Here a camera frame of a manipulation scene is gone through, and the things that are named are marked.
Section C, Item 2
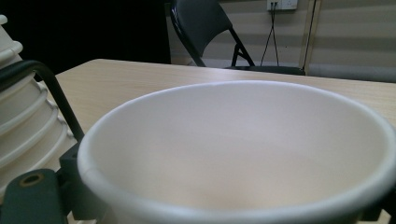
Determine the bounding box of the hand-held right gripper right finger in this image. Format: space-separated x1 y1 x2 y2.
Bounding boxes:
360 186 396 223

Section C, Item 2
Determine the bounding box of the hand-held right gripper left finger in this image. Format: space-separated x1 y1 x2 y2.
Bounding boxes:
0 143 110 224

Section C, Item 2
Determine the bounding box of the stack of white paper cups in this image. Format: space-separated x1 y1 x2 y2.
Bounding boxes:
0 13 79 201

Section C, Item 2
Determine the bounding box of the black wire cup holder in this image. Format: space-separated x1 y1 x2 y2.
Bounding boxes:
0 59 86 145

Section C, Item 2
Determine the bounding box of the single white paper cup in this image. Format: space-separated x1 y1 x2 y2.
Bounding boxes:
76 79 396 224

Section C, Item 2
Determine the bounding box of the black curtain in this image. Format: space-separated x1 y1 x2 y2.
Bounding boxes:
0 0 173 77

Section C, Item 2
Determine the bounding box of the black folding chair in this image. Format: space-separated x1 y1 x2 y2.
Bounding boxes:
163 0 306 77

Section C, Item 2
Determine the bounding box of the light wooden wall post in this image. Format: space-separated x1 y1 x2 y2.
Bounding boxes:
298 0 322 77

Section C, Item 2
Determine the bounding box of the black cable along post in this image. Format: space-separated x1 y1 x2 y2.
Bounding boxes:
302 0 318 75

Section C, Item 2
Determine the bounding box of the thin black hanging cable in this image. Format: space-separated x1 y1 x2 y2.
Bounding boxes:
260 2 276 67
270 2 280 67

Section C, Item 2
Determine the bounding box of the white wall socket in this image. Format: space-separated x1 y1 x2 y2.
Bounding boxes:
266 0 299 11

